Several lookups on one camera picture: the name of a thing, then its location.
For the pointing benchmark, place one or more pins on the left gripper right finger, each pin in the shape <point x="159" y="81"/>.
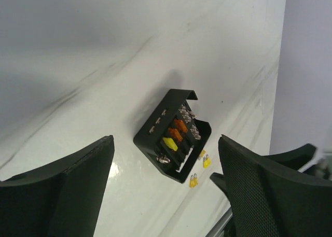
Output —
<point x="270" y="196"/>

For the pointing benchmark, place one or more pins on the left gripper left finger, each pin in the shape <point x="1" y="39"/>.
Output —
<point x="62" y="198"/>

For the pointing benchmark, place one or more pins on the yellow blade fuse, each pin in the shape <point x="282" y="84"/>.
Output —
<point x="206" y="161"/>
<point x="170" y="143"/>
<point x="202" y="155"/>
<point x="193" y="180"/>

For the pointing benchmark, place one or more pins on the black fuse box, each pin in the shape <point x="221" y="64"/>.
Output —
<point x="172" y="138"/>

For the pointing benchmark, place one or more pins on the orange blade fuse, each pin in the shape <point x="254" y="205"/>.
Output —
<point x="175" y="134"/>
<point x="181" y="126"/>

